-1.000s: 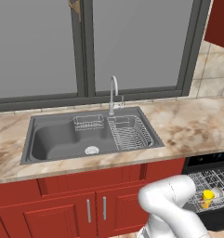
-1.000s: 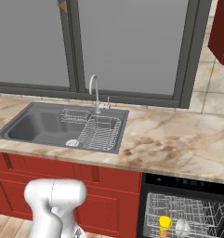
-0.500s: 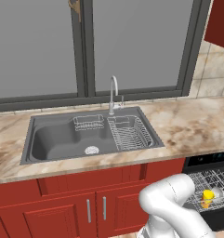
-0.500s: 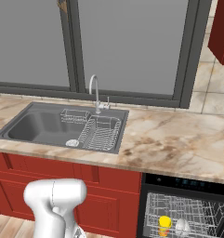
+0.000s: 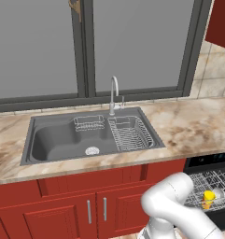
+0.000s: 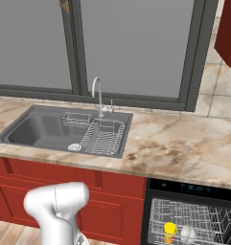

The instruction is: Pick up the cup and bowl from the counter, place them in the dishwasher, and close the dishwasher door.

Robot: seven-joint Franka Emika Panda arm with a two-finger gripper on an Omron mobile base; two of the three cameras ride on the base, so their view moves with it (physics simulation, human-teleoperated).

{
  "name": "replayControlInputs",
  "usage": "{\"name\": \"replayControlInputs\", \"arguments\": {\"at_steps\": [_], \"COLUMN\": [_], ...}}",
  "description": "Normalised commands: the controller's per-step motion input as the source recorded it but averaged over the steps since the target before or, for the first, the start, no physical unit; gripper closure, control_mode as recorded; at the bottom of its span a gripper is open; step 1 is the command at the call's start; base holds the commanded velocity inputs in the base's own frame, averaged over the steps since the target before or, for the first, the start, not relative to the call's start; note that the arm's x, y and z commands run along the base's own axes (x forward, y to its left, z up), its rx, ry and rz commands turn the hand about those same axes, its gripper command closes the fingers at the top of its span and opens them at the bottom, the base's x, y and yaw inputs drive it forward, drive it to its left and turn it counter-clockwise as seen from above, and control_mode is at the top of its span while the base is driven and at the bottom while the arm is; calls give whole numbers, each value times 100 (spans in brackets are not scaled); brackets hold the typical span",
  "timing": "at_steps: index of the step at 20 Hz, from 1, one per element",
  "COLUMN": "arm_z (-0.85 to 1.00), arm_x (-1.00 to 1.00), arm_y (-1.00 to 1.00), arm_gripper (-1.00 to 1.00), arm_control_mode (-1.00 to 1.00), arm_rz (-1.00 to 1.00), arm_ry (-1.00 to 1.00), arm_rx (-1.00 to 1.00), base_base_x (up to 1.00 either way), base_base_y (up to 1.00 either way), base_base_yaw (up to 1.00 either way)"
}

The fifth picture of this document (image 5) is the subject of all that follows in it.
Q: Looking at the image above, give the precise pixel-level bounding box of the black dishwasher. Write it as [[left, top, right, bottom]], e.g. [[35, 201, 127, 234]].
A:
[[182, 150, 225, 232]]

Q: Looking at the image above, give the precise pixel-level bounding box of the yellow cup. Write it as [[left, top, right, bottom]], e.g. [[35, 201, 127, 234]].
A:
[[202, 190, 217, 210]]

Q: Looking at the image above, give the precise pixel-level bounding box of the clear glass bowl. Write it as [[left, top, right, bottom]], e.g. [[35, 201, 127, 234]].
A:
[[212, 188, 225, 204]]

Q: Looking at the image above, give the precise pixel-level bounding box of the silver sink tap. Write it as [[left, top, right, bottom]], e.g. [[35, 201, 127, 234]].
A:
[[108, 75, 126, 117]]

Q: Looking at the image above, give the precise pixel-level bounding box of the grey kitchen sink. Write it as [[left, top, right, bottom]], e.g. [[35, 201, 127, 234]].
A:
[[20, 106, 166, 166]]

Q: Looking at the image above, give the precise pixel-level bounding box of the red false drawer front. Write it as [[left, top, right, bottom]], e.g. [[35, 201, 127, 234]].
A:
[[37, 163, 148, 199]]

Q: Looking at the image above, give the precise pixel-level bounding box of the grey framed window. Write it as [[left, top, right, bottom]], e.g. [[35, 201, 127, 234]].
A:
[[0, 0, 213, 114]]

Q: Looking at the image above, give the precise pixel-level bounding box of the large wire dish rack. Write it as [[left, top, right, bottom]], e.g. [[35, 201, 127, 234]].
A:
[[107, 115, 155, 153]]

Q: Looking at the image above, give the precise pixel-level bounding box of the small wire sink caddy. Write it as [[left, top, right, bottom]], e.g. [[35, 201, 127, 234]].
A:
[[73, 114, 106, 133]]

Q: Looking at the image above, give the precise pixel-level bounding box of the silver cupboard door handle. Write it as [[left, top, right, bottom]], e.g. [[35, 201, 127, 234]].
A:
[[86, 199, 92, 225], [102, 196, 108, 222]]

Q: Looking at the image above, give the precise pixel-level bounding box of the wire dishwasher rack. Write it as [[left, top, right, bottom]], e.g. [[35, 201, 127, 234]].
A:
[[183, 168, 225, 212]]

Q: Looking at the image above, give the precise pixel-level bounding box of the red wall cupboard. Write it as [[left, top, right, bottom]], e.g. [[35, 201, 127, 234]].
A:
[[204, 0, 225, 50]]

